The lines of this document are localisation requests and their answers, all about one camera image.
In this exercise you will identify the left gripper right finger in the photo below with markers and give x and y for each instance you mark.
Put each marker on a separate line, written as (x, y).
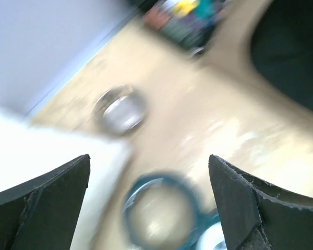
(256, 214)

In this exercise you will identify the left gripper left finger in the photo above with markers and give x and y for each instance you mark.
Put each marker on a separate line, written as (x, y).
(42, 213)

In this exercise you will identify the white fluffy pillow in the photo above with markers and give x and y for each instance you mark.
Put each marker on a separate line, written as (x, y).
(28, 151)

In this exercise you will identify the tan fabric pet tent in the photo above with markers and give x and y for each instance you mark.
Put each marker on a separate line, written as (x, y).
(268, 44)

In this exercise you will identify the teal double pet bowl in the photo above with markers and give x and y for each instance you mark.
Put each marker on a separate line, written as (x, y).
(162, 211)

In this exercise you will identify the stainless steel bowl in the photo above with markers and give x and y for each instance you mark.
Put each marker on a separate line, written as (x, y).
(120, 109)

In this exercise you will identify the black poker chip case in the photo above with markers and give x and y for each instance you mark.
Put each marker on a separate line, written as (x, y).
(189, 24)

